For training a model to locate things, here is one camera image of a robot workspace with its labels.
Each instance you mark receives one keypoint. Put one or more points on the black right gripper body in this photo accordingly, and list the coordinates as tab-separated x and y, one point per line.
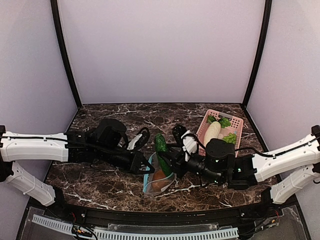
180	165

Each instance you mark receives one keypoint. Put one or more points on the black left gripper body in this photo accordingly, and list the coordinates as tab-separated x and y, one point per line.
136	163

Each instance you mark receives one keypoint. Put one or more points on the clear zip top bag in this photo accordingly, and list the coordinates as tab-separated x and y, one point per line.
147	179

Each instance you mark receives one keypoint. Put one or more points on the brown fried food piece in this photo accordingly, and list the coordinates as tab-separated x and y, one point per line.
159	181

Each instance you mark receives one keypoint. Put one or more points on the pink plastic basket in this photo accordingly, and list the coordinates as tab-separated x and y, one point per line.
236	126

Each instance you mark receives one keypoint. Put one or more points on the green grape bunch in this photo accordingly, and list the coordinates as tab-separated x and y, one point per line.
230	138

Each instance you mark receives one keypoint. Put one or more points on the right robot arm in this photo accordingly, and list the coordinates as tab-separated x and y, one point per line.
220	165

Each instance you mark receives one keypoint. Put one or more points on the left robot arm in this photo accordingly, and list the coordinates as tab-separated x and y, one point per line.
107	142

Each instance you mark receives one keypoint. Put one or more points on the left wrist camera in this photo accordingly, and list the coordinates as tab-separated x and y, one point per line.
139	140

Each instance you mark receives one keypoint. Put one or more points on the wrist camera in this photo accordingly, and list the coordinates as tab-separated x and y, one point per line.
179	133
139	140

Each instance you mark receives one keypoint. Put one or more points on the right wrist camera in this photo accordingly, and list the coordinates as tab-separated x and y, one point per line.
179	133

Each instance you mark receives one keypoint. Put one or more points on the black front table rail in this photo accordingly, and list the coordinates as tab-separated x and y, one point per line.
101	217

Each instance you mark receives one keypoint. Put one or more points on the white slotted cable duct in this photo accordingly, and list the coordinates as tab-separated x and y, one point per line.
136	232

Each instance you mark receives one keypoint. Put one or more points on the left black frame post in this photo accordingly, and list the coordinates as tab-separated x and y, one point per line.
64	53

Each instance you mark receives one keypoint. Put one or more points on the black frame post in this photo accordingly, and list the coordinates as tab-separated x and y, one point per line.
259	52
64	53

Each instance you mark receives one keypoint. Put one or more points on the right black frame post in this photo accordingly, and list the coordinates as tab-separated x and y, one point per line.
259	52

